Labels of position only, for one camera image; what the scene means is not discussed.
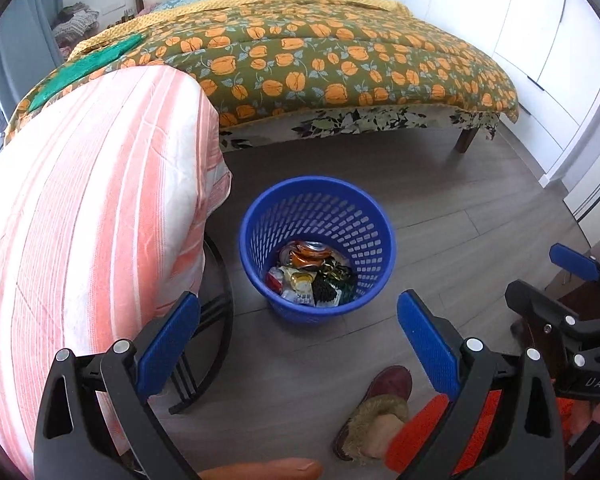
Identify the black metal table base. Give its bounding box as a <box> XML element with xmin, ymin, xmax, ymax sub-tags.
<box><xmin>167</xmin><ymin>232</ymin><xmax>233</xmax><ymax>416</ymax></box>

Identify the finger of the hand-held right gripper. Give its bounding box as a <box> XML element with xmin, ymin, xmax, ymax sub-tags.
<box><xmin>550</xmin><ymin>242</ymin><xmax>600</xmax><ymax>301</ymax></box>
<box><xmin>505</xmin><ymin>280</ymin><xmax>600</xmax><ymax>352</ymax></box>

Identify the maroon fur-lined slipper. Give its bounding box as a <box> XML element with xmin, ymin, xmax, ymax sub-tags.
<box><xmin>332</xmin><ymin>366</ymin><xmax>413</xmax><ymax>461</ymax></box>

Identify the white wardrobe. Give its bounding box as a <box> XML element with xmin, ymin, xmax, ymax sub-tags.
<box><xmin>405</xmin><ymin>0</ymin><xmax>600</xmax><ymax>221</ymax></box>

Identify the grey blue curtain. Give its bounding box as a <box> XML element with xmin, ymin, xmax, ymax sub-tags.
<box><xmin>0</xmin><ymin>0</ymin><xmax>63</xmax><ymax>106</ymax></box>

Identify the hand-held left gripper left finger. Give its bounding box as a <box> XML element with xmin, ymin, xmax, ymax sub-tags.
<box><xmin>34</xmin><ymin>291</ymin><xmax>202</xmax><ymax>480</ymax></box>

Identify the crushed orange can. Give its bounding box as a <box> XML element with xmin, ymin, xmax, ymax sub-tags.
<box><xmin>287</xmin><ymin>241</ymin><xmax>336</xmax><ymax>268</ymax></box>

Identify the person's left hand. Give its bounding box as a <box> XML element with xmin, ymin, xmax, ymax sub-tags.
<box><xmin>200</xmin><ymin>457</ymin><xmax>323</xmax><ymax>480</ymax></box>

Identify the orange white striped tablecloth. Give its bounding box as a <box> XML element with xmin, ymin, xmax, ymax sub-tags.
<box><xmin>0</xmin><ymin>65</ymin><xmax>233</xmax><ymax>480</ymax></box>

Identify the wooden bed leg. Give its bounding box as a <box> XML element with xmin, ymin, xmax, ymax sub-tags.
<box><xmin>452</xmin><ymin>126</ymin><xmax>481</xmax><ymax>154</ymax></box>

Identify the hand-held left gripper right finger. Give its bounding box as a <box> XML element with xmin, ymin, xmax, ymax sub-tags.
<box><xmin>397</xmin><ymin>289</ymin><xmax>566</xmax><ymax>480</ymax></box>

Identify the dark gold snack bag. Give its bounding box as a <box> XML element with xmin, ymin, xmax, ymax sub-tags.
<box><xmin>312</xmin><ymin>260</ymin><xmax>356</xmax><ymax>307</ymax></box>

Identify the green folded cloth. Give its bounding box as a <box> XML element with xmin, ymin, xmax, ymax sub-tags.
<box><xmin>27</xmin><ymin>34</ymin><xmax>143</xmax><ymax>111</ymax></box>

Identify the pile of clothes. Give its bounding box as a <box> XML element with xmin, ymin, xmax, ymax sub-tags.
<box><xmin>52</xmin><ymin>4</ymin><xmax>100</xmax><ymax>43</ymax></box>

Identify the leaf print bed skirt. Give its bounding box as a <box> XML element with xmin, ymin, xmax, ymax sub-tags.
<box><xmin>219</xmin><ymin>105</ymin><xmax>498</xmax><ymax>153</ymax></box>

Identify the bed with orange floral quilt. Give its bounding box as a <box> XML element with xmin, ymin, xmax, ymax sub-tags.
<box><xmin>5</xmin><ymin>0</ymin><xmax>521</xmax><ymax>146</ymax></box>

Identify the yellow white snack bag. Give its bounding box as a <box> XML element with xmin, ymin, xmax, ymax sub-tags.
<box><xmin>280</xmin><ymin>267</ymin><xmax>316</xmax><ymax>306</ymax></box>

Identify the person's right hand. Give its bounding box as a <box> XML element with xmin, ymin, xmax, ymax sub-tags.
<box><xmin>562</xmin><ymin>398</ymin><xmax>600</xmax><ymax>436</ymax></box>

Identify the blue plastic basket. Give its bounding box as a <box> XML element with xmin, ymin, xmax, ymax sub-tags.
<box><xmin>239</xmin><ymin>176</ymin><xmax>397</xmax><ymax>325</ymax></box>

